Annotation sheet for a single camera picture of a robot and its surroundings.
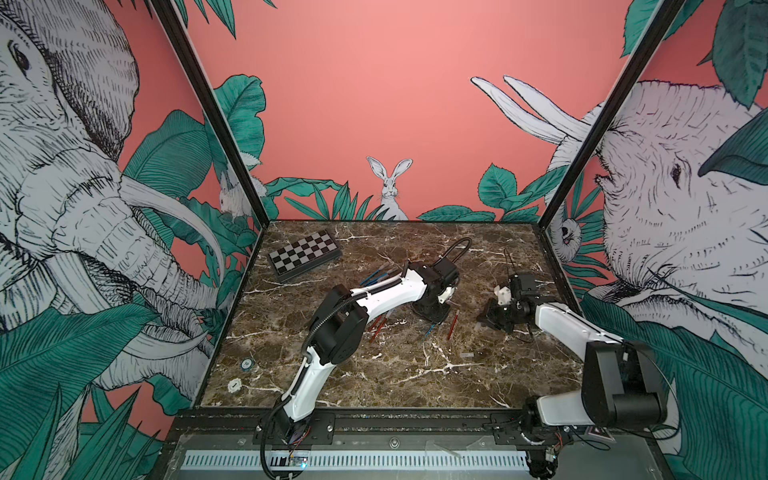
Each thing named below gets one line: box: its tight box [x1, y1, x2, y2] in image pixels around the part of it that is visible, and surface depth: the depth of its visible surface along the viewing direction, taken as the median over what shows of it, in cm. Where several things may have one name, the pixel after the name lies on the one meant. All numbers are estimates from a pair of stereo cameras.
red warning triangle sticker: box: [586, 426, 616, 441], surface depth 76 cm
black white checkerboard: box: [268, 229, 343, 282], surface depth 107 cm
